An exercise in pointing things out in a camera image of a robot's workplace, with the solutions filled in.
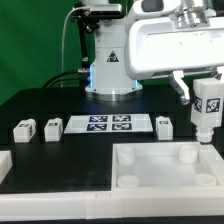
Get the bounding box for white square table top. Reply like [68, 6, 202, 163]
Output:
[111, 142, 224, 198]

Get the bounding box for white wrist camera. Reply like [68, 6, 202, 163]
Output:
[127, 0, 181, 24]

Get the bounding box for white fence rail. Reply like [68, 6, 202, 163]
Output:
[0, 186, 224, 221]
[201, 144, 222, 160]

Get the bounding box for white right fence rail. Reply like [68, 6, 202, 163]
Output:
[201, 144, 222, 160]

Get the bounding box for white cable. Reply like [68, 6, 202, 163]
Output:
[60, 6, 84, 88]

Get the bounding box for black cables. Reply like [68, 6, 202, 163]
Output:
[42, 68, 91, 89]

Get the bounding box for white front fence rail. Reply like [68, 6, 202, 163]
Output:
[0, 186, 224, 221]

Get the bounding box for white marker plate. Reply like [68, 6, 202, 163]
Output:
[64, 114, 153, 134]

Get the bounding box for grey camera on stand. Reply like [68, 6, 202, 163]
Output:
[84, 4, 123, 19]

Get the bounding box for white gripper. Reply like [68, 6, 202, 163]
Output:
[124, 17, 224, 105]

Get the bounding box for white left fence block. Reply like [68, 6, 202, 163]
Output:
[0, 151, 12, 184]

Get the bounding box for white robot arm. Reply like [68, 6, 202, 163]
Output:
[81, 0, 224, 105]

